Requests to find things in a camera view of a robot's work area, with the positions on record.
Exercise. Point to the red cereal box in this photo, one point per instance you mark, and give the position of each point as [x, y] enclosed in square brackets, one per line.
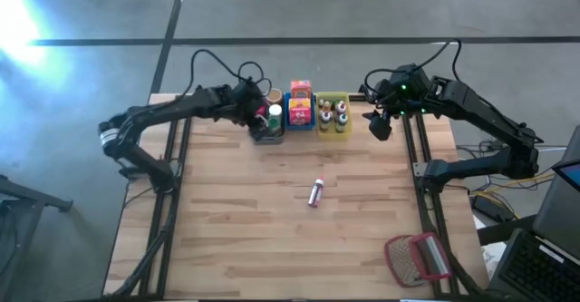
[299, 115]

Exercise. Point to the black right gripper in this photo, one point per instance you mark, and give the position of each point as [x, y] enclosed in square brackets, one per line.
[403, 91]

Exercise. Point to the red-lidded patterned container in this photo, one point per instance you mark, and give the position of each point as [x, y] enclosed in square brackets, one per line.
[260, 110]

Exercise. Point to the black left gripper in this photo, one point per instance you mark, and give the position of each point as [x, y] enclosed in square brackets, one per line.
[249, 102]

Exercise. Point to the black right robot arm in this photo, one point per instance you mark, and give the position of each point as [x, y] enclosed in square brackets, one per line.
[489, 125]

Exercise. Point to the black power brick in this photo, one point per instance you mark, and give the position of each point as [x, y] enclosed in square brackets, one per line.
[489, 207]

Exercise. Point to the small brown white-capped dropper bottle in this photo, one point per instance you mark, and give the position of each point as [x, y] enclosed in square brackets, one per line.
[321, 104]
[327, 105]

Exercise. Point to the grey plastic bin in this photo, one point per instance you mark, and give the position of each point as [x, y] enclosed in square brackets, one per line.
[272, 139]

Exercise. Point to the yellow plastic bin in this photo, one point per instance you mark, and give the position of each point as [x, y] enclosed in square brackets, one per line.
[333, 135]

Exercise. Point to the dark grey laptop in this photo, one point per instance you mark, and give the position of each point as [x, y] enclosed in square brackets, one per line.
[530, 265]

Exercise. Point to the blue plastic basket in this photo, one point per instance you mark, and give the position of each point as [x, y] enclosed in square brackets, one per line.
[286, 123]

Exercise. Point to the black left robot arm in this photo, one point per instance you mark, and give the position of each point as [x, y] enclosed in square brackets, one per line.
[181, 107]

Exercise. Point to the gold-lidded spice jar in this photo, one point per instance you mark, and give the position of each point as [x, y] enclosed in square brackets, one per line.
[274, 96]

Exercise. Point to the orange Mini Wheats cereal box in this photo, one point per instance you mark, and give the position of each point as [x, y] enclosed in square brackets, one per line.
[301, 89]

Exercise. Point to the white paper sheet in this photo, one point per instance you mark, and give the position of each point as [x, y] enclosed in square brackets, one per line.
[494, 256]

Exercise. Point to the black metal stand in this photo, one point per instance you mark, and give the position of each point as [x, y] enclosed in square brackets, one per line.
[27, 195]

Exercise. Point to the green-lidded jar with white label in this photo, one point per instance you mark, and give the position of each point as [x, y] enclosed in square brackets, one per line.
[275, 124]

